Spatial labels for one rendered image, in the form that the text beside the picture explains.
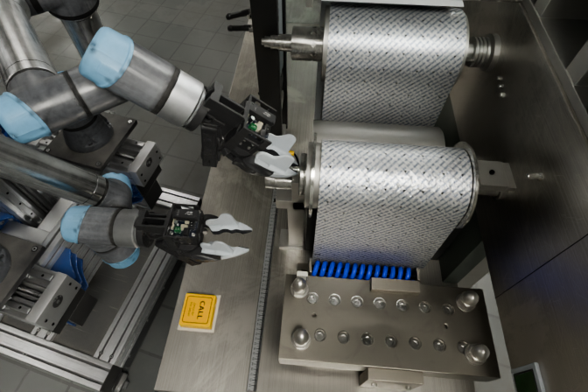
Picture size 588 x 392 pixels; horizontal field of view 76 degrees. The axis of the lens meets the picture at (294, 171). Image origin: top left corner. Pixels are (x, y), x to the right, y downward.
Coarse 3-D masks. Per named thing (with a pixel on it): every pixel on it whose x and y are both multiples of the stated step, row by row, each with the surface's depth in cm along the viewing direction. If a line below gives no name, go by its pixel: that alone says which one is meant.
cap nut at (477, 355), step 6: (468, 348) 69; (474, 348) 67; (480, 348) 66; (486, 348) 66; (468, 354) 68; (474, 354) 67; (480, 354) 66; (486, 354) 66; (468, 360) 69; (474, 360) 67; (480, 360) 67
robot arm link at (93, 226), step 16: (80, 208) 74; (96, 208) 74; (112, 208) 75; (64, 224) 72; (80, 224) 72; (96, 224) 72; (112, 224) 72; (80, 240) 73; (96, 240) 73; (112, 240) 72
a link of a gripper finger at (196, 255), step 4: (196, 248) 74; (200, 248) 74; (192, 252) 73; (196, 252) 73; (200, 252) 73; (188, 256) 74; (192, 256) 73; (196, 256) 73; (200, 256) 73; (204, 256) 73; (208, 256) 73; (212, 256) 73; (216, 256) 73; (220, 256) 73; (196, 260) 73; (200, 260) 74; (204, 260) 73; (208, 260) 73; (212, 260) 74; (216, 260) 74
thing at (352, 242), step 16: (320, 224) 67; (336, 224) 67; (352, 224) 66; (368, 224) 66; (320, 240) 72; (336, 240) 72; (352, 240) 71; (368, 240) 71; (384, 240) 70; (400, 240) 70; (416, 240) 69; (432, 240) 69; (320, 256) 79; (336, 256) 78; (352, 256) 78; (368, 256) 77; (384, 256) 76; (400, 256) 76; (416, 256) 75
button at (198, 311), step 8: (192, 296) 86; (200, 296) 86; (208, 296) 86; (184, 304) 85; (192, 304) 85; (200, 304) 85; (208, 304) 85; (184, 312) 84; (192, 312) 84; (200, 312) 84; (208, 312) 84; (184, 320) 83; (192, 320) 83; (200, 320) 83; (208, 320) 83; (200, 328) 84; (208, 328) 83
